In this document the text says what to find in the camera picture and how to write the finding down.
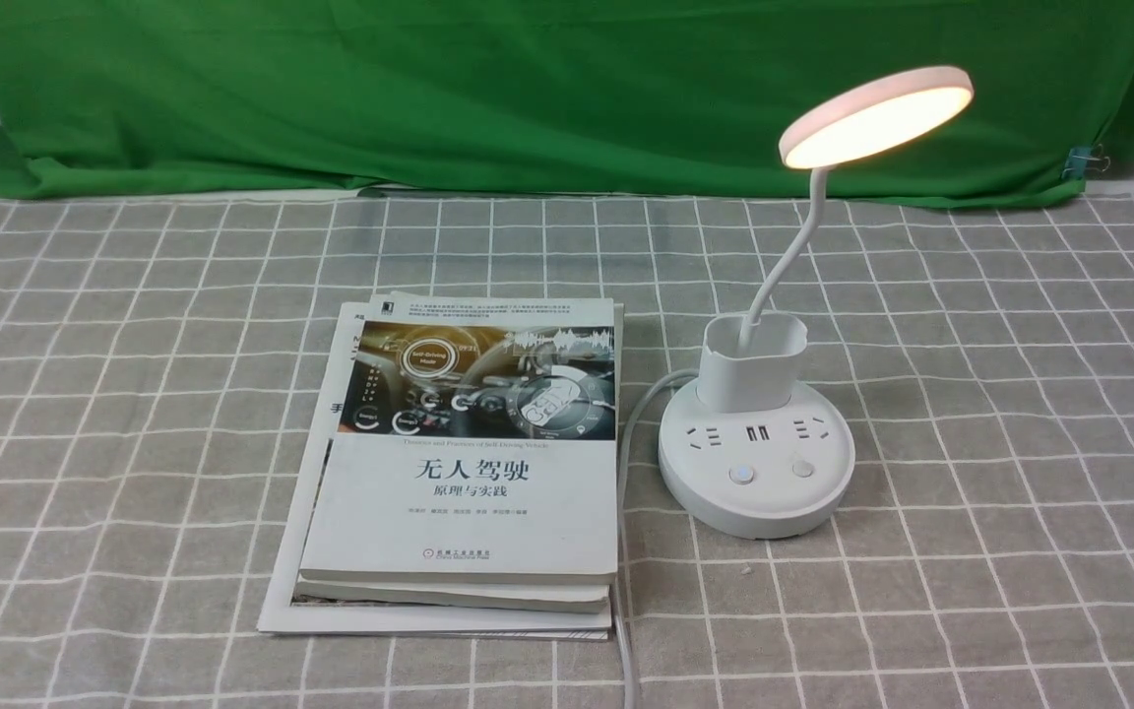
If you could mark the white desk lamp socket base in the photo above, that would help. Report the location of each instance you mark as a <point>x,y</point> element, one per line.
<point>745,446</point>

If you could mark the self-driving book top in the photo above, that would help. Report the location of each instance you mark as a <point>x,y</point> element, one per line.
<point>469,492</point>

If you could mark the middle white book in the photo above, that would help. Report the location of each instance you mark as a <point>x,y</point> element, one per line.
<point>449,594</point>

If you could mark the bottom large white book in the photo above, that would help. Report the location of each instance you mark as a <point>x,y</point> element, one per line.
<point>284,613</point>

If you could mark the grey checked tablecloth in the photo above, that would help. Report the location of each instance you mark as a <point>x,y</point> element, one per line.
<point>159,364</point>

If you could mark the blue binder clip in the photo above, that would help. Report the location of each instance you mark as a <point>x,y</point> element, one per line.
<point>1085,162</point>

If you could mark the green backdrop cloth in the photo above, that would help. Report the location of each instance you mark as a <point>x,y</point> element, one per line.
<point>665,98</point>

